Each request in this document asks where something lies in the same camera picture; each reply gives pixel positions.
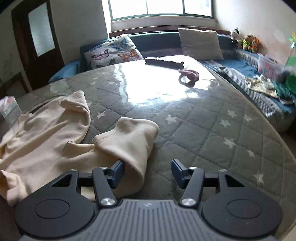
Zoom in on cream beige garment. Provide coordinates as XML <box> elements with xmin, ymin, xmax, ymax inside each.
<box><xmin>1</xmin><ymin>90</ymin><xmax>159</xmax><ymax>206</ymax></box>

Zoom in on grey quilted star tablecloth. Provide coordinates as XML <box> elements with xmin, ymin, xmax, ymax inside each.
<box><xmin>0</xmin><ymin>55</ymin><xmax>296</xmax><ymax>239</ymax></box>

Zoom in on black remote control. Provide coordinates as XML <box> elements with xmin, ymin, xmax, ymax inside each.
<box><xmin>144</xmin><ymin>57</ymin><xmax>184</xmax><ymax>70</ymax></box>

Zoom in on crumpled cloths on bench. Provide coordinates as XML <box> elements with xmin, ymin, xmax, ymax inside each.
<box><xmin>245</xmin><ymin>75</ymin><xmax>295</xmax><ymax>105</ymax></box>

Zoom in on tissue pack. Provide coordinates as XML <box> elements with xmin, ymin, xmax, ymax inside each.
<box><xmin>1</xmin><ymin>96</ymin><xmax>22</xmax><ymax>119</ymax></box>

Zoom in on blue sofa bench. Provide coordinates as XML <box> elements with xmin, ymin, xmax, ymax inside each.
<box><xmin>48</xmin><ymin>31</ymin><xmax>296</xmax><ymax>133</ymax></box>

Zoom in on butterfly print pillow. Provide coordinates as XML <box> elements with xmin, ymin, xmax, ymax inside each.
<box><xmin>84</xmin><ymin>34</ymin><xmax>144</xmax><ymax>69</ymax></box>

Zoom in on plain beige pillow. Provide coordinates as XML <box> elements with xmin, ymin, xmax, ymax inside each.
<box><xmin>178</xmin><ymin>28</ymin><xmax>224</xmax><ymax>61</ymax></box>

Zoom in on clear plastic storage box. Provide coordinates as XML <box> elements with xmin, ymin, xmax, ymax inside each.
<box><xmin>258</xmin><ymin>53</ymin><xmax>284</xmax><ymax>81</ymax></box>

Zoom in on green plastic bowl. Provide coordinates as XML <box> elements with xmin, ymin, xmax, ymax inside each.
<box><xmin>285</xmin><ymin>75</ymin><xmax>296</xmax><ymax>95</ymax></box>

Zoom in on orange green plush toys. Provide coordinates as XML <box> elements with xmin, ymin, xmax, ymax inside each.
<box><xmin>242</xmin><ymin>34</ymin><xmax>261</xmax><ymax>54</ymax></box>

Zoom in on black white plush toy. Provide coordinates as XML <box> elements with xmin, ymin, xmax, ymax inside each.
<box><xmin>231</xmin><ymin>28</ymin><xmax>242</xmax><ymax>48</ymax></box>

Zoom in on dark wooden door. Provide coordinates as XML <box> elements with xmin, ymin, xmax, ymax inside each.
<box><xmin>11</xmin><ymin>1</ymin><xmax>64</xmax><ymax>90</ymax></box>

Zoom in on colourful paper pinwheel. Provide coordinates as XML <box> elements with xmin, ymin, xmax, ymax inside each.
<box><xmin>284</xmin><ymin>31</ymin><xmax>296</xmax><ymax>67</ymax></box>

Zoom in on pink hair tie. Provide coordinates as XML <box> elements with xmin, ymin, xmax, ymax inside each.
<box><xmin>178</xmin><ymin>69</ymin><xmax>200</xmax><ymax>85</ymax></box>

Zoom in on window with green frame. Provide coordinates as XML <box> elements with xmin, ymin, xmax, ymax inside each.
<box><xmin>108</xmin><ymin>0</ymin><xmax>213</xmax><ymax>21</ymax></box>

